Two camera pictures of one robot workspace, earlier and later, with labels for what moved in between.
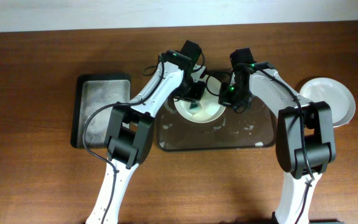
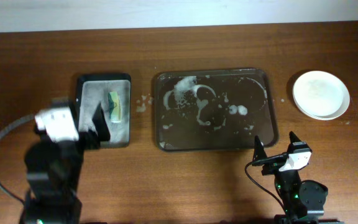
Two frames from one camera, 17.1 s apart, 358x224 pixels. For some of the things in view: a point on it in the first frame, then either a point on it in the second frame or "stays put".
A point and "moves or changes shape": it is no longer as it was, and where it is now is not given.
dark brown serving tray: [254, 128] stays put
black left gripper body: [194, 94] to [89, 137]
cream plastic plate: [211, 109] to [321, 95]
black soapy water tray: [89, 93] stays put
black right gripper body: [234, 101] to [274, 158]
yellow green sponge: [195, 105] moves or changes shape
